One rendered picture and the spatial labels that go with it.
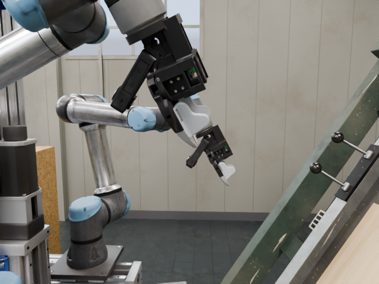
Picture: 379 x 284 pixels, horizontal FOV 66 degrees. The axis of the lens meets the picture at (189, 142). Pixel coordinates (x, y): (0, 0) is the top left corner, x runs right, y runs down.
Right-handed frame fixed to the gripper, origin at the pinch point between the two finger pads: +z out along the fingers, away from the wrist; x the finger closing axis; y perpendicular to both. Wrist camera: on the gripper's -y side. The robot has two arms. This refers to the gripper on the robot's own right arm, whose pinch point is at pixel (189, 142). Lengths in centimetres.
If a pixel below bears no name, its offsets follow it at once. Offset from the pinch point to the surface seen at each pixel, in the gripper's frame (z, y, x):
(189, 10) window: -17, -39, 366
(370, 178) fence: 46, 35, 33
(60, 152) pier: 71, -263, 277
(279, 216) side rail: 61, 5, 44
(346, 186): 46, 28, 32
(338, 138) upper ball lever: 34, 31, 41
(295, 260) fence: 60, 7, 22
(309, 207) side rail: 64, 16, 48
